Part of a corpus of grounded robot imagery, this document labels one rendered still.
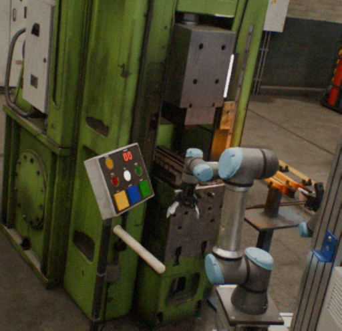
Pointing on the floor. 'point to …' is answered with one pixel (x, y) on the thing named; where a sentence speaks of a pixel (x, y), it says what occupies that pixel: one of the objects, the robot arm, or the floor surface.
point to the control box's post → (101, 272)
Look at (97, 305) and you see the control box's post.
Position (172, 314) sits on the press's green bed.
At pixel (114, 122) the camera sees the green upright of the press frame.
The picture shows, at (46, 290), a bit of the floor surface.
